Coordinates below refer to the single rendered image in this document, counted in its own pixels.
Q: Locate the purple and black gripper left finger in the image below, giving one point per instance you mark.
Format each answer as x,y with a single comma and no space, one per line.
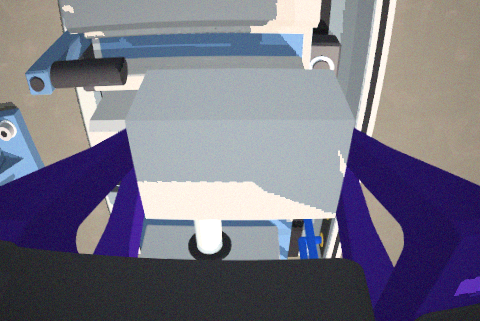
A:
44,209

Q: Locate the grey rectangular block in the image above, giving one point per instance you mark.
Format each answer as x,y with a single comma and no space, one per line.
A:
240,143

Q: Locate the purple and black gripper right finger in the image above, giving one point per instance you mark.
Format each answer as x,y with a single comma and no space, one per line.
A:
439,213

